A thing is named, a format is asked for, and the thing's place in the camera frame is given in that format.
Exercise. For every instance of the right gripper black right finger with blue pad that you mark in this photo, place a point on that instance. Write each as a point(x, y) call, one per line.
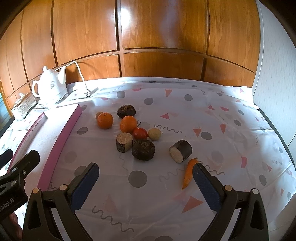
point(251, 223)

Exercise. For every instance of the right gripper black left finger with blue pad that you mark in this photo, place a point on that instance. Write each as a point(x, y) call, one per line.
point(39, 223)

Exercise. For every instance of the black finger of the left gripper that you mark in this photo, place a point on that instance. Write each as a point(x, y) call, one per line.
point(5, 157)
point(23, 167)

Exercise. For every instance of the orange carrot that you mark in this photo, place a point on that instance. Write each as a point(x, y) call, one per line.
point(189, 172)

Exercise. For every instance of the orange mandarin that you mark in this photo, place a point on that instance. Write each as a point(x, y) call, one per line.
point(105, 121)
point(128, 124)

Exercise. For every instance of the dark cut root cylinder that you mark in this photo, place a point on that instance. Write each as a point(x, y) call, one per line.
point(180, 151)

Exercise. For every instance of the tan cut root piece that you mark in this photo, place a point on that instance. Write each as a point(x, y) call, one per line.
point(124, 142)

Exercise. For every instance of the dark round beet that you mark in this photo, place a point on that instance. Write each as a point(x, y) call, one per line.
point(126, 110)
point(143, 150)

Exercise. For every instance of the red tomato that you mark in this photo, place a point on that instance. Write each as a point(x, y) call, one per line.
point(139, 134)

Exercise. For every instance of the small yellow potato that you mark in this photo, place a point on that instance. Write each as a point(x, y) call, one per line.
point(154, 134)

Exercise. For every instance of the person's left hand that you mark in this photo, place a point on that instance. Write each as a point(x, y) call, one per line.
point(10, 228)

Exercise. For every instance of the dark glass cabinet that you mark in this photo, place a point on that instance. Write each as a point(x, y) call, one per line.
point(5, 119)

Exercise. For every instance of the pink rimmed white tray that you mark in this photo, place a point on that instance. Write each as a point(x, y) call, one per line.
point(47, 135)

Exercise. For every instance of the white ceramic electric kettle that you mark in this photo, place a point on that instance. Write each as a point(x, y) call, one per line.
point(51, 87)

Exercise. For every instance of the small brown nut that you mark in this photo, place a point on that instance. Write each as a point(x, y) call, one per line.
point(98, 114)

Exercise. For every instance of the patterned white tablecloth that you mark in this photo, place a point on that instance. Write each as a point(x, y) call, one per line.
point(137, 200)

